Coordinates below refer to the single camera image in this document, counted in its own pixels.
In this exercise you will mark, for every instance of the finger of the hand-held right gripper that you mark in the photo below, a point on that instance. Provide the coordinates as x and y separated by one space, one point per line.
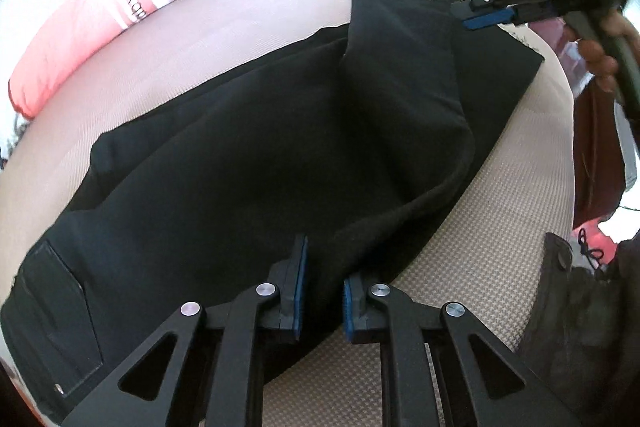
472 6
487 20

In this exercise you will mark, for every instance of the beige woven bed mat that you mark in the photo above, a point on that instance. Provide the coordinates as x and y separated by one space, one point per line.
500 232

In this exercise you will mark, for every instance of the black pants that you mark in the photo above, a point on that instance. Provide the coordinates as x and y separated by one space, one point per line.
225 167

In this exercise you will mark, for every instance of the person's dark clothing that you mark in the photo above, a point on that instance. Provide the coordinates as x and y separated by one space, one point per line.
575 332

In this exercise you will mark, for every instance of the floral bed sheet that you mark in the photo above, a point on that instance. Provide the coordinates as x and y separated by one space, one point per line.
12 137

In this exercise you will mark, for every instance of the person's right hand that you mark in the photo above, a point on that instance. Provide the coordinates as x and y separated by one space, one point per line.
597 59

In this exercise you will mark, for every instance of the pink checker print pillow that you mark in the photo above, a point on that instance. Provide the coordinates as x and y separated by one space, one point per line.
75 22

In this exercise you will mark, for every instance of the brown wooden furniture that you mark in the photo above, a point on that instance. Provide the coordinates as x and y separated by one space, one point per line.
595 147

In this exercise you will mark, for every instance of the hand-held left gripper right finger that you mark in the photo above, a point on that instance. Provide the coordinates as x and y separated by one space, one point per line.
350 309

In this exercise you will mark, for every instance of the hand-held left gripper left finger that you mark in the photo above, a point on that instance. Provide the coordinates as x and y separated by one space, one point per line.
299 294

